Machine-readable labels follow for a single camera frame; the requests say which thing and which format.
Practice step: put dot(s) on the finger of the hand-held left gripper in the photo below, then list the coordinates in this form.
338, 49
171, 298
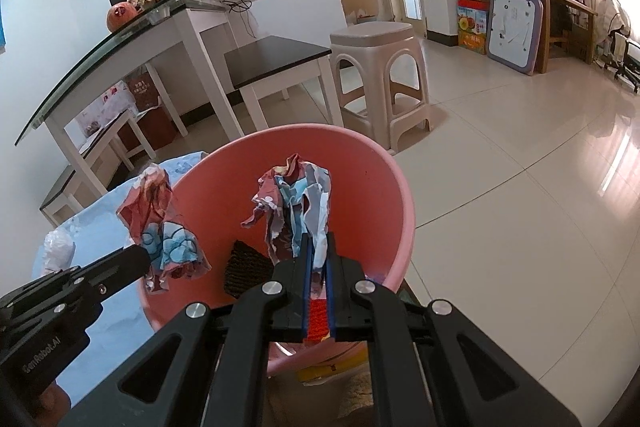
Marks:
125, 264

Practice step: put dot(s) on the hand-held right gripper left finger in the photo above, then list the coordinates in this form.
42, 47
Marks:
305, 287

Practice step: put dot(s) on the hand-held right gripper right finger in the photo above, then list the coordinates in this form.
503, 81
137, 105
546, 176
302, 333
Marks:
328, 287

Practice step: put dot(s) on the red foam fruit net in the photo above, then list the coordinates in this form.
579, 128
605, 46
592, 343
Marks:
319, 322

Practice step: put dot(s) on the patterned paper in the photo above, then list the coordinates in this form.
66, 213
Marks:
160, 217
295, 192

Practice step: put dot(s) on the black foam fruit net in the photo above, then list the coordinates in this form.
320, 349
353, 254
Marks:
245, 267

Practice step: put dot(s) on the pink plastic basin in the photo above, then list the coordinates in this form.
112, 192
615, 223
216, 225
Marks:
360, 187

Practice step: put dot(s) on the light blue floral tablecloth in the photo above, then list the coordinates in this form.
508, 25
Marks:
115, 322

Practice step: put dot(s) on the crumpled clear plastic wrap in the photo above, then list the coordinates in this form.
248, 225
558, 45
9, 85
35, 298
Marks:
59, 247

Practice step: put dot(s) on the yellow wrapper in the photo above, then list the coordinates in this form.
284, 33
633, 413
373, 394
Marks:
315, 374

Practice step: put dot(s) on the white bench with dark seat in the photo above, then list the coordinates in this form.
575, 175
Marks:
275, 57
60, 187

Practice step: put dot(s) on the tan fleece trousers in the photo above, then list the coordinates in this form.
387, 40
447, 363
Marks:
357, 402

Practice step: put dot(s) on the dark red gift box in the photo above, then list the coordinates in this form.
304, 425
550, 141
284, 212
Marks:
150, 122

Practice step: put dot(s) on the white plastic bag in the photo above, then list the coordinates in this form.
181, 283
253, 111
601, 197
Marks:
107, 107

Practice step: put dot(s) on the white table with glass top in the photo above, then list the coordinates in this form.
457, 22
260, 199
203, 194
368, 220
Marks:
200, 37

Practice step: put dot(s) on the red round fruit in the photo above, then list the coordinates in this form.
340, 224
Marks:
121, 17

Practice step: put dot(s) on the beige plastic stool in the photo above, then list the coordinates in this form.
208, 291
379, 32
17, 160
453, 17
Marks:
372, 39

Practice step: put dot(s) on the printed fruit carton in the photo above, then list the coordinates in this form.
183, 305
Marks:
472, 29

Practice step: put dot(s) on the purple framed drawing board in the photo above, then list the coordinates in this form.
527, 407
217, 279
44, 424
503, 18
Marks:
515, 27

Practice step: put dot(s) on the black office chair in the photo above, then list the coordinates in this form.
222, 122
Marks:
625, 62

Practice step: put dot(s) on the white garment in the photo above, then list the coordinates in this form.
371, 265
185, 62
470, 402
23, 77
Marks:
615, 14

